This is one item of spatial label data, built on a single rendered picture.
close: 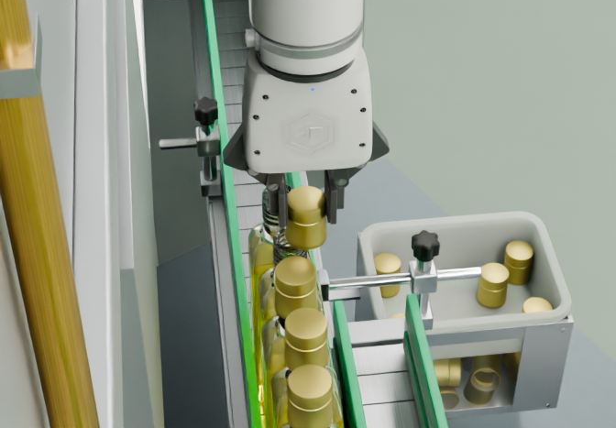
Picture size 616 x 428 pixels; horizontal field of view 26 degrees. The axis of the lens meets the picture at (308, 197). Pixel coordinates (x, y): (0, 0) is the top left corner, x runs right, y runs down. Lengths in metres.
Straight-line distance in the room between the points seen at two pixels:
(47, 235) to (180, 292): 1.38
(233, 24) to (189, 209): 0.66
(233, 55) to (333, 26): 0.83
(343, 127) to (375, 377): 0.42
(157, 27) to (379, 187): 0.45
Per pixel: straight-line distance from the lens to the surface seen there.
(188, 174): 2.37
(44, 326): 0.53
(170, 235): 2.47
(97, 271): 0.78
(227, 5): 1.87
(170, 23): 2.16
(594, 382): 1.80
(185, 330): 1.83
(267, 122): 1.02
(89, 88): 0.90
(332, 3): 0.95
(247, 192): 1.57
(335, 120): 1.03
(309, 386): 1.01
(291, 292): 1.09
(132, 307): 0.91
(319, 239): 1.13
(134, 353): 0.94
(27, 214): 0.49
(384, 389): 1.37
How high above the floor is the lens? 2.12
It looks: 43 degrees down
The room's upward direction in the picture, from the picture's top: straight up
